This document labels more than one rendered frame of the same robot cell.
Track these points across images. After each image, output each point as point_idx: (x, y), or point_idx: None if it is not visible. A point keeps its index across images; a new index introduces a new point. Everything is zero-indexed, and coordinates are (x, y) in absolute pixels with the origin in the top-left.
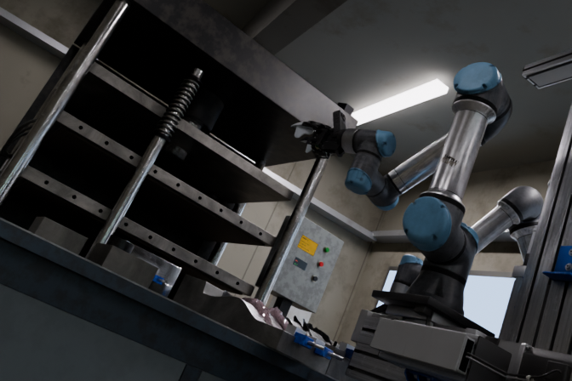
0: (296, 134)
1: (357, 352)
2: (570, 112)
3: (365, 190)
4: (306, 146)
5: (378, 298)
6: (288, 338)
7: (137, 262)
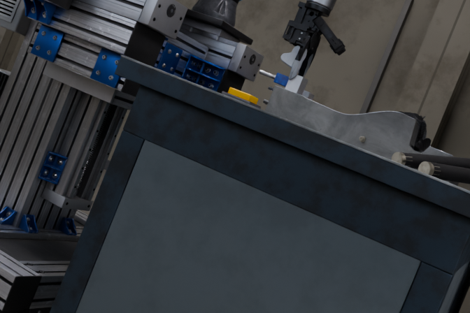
0: None
1: (240, 84)
2: None
3: None
4: None
5: (245, 42)
6: None
7: None
